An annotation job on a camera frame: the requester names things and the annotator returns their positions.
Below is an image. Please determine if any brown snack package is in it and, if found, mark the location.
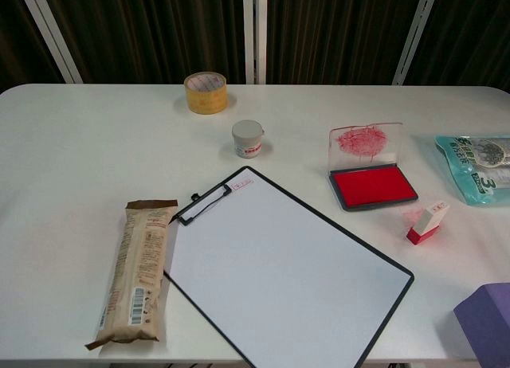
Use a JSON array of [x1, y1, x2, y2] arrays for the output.
[[84, 199, 179, 350]]

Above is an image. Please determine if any black clipboard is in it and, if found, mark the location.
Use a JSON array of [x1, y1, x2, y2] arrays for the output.
[[163, 166, 415, 368]]

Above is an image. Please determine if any teal snack bag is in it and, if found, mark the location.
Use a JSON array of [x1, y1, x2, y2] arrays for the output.
[[433, 134, 510, 208]]

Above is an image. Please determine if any purple block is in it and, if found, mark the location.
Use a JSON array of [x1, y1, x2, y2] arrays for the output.
[[453, 282, 510, 368]]

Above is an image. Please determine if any yellow tape roll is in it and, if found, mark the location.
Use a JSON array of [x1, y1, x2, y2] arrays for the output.
[[184, 73, 227, 115]]

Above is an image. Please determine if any red white stamp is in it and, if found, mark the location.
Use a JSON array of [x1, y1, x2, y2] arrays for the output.
[[406, 201, 450, 246]]

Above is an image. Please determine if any white paper sheet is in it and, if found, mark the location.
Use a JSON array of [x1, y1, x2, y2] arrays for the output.
[[165, 168, 412, 368]]

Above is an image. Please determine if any white frame post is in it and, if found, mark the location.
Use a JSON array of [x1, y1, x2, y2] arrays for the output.
[[241, 0, 267, 85], [18, 0, 84, 84], [392, 0, 441, 86]]

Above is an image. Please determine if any small grey round cap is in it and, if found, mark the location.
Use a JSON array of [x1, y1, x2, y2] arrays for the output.
[[231, 120, 265, 159]]

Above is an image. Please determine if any red ink pad clear lid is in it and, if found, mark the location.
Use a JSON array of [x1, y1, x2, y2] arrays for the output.
[[328, 122, 419, 213]]

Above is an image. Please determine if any dark brown curtain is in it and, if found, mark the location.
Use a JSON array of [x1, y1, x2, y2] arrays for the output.
[[0, 0, 510, 94]]

